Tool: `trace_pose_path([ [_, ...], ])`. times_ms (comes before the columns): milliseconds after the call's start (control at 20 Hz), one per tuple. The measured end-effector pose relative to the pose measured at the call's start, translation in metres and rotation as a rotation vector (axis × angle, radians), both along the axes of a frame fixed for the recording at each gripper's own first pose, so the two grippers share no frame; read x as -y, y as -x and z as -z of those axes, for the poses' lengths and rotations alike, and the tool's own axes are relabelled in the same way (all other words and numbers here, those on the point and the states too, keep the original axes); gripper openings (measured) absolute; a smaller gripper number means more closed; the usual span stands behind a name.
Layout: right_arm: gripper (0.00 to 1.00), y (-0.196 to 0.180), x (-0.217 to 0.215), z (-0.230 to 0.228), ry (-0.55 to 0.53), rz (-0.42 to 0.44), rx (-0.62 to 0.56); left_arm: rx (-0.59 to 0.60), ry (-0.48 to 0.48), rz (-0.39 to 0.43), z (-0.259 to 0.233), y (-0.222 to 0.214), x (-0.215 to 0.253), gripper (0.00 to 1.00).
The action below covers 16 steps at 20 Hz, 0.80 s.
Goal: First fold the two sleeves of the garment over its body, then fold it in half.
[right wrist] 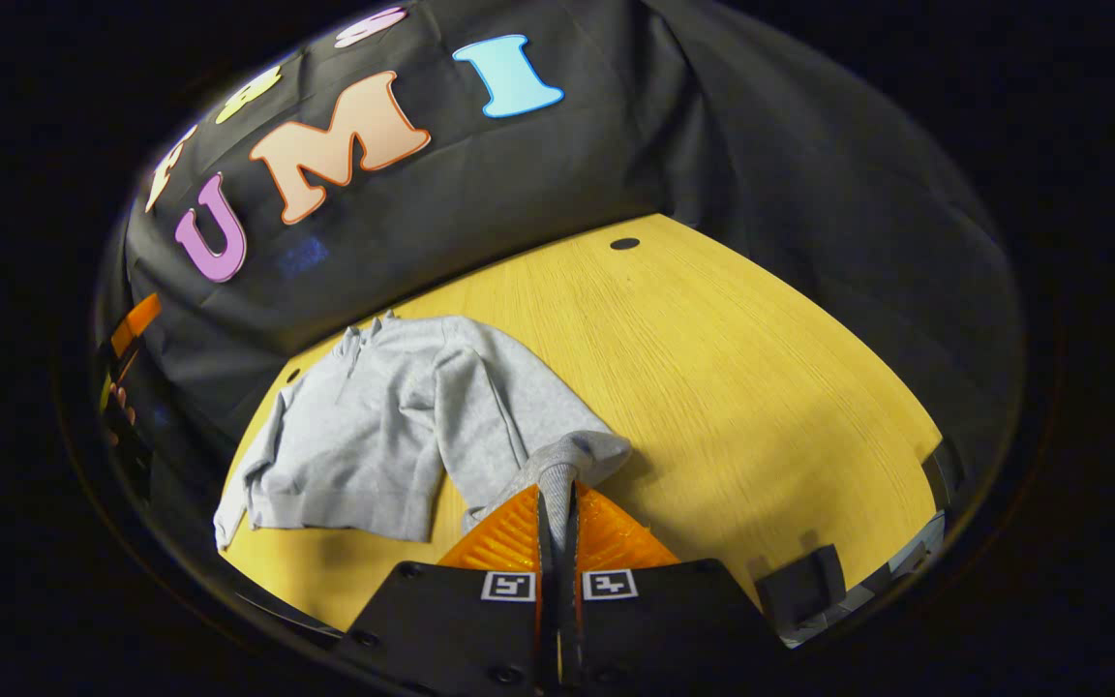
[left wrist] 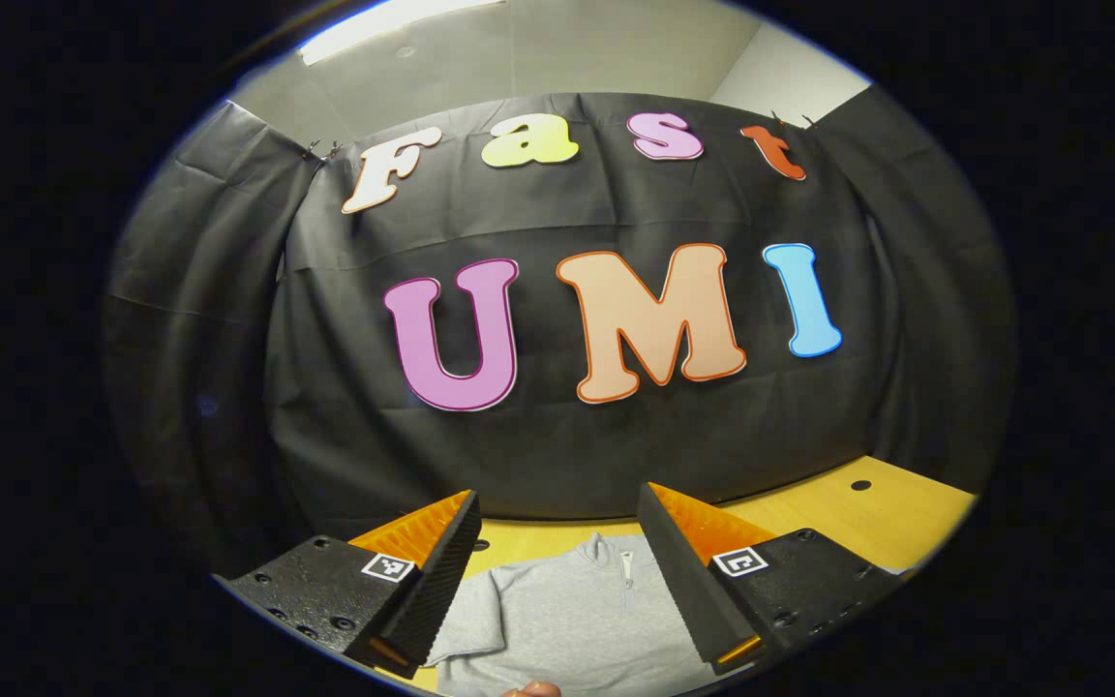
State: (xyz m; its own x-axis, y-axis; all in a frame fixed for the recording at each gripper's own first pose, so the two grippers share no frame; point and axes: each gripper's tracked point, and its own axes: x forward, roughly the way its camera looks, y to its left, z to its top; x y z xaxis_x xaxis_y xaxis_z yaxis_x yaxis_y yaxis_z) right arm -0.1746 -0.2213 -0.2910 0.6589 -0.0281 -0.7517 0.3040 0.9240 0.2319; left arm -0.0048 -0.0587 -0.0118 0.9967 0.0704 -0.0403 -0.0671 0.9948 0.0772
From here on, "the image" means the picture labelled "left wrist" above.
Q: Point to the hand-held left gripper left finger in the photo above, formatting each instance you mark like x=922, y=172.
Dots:
x=436, y=590

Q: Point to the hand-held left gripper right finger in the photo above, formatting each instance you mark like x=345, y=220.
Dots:
x=683, y=579

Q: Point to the grey zip-neck sweatshirt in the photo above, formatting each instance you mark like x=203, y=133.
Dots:
x=567, y=629

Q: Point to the black backdrop cloth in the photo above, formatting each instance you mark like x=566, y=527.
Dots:
x=567, y=455

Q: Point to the metal cloth clip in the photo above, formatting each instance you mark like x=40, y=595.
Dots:
x=790, y=120
x=322, y=152

